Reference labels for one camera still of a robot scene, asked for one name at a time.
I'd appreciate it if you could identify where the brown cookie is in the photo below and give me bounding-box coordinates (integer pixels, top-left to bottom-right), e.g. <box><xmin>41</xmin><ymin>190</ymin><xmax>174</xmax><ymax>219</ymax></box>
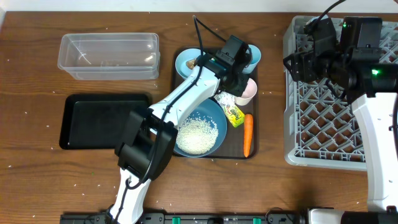
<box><xmin>185</xmin><ymin>58</ymin><xmax>196</xmax><ymax>70</ymax></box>

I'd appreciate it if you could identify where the yellow foil snack wrapper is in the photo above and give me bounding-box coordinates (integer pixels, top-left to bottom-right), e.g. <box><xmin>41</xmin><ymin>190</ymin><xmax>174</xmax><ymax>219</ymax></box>
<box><xmin>214</xmin><ymin>91</ymin><xmax>245</xmax><ymax>128</ymax></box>

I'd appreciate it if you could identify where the grey dishwasher rack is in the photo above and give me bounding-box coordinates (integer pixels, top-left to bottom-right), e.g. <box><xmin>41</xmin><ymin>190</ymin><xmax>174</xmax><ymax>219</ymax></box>
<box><xmin>283</xmin><ymin>16</ymin><xmax>397</xmax><ymax>171</ymax></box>

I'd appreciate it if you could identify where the light blue small bowl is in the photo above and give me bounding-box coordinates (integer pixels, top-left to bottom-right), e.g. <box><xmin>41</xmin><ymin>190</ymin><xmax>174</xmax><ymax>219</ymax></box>
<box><xmin>175</xmin><ymin>48</ymin><xmax>201</xmax><ymax>79</ymax></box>

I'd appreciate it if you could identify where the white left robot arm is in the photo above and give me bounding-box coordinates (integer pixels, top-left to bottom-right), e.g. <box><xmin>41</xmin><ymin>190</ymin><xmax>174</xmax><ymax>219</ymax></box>
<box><xmin>106</xmin><ymin>35</ymin><xmax>252</xmax><ymax>223</ymax></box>

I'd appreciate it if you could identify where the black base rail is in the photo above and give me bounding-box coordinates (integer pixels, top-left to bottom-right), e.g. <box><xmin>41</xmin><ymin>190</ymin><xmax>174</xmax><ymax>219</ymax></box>
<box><xmin>59</xmin><ymin>208</ymin><xmax>307</xmax><ymax>224</ymax></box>

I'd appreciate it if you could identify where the light blue cup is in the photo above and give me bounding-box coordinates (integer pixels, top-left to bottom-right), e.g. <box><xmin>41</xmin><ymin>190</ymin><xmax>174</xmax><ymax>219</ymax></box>
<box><xmin>243</xmin><ymin>44</ymin><xmax>261</xmax><ymax>74</ymax></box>

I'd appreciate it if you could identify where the clear plastic bin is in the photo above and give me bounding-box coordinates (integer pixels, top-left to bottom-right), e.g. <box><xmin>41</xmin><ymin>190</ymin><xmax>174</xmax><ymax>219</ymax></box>
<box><xmin>57</xmin><ymin>32</ymin><xmax>160</xmax><ymax>80</ymax></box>

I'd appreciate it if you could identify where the pink cup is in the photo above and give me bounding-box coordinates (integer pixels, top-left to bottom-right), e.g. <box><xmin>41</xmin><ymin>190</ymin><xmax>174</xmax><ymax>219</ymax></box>
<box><xmin>234</xmin><ymin>78</ymin><xmax>257</xmax><ymax>106</ymax></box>

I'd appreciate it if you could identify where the brown serving tray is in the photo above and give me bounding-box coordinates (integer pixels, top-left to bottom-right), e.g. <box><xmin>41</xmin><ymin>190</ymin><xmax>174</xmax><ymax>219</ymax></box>
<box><xmin>165</xmin><ymin>46</ymin><xmax>259</xmax><ymax>160</ymax></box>

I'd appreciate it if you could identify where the black waste tray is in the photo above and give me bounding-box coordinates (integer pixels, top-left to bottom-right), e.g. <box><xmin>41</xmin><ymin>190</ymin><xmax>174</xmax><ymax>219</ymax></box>
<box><xmin>59</xmin><ymin>93</ymin><xmax>150</xmax><ymax>150</ymax></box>

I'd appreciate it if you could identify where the dark blue plate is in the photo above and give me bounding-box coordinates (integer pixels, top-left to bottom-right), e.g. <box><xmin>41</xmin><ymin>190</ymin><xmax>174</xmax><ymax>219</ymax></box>
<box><xmin>174</xmin><ymin>99</ymin><xmax>228</xmax><ymax>159</ymax></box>

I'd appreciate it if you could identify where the orange carrot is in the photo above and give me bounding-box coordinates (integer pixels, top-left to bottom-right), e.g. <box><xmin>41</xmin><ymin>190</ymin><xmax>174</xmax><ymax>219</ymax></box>
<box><xmin>243</xmin><ymin>114</ymin><xmax>254</xmax><ymax>157</ymax></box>

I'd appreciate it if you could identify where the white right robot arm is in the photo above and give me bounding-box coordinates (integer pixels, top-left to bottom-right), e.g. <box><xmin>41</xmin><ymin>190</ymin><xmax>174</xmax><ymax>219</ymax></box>
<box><xmin>283</xmin><ymin>2</ymin><xmax>397</xmax><ymax>223</ymax></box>

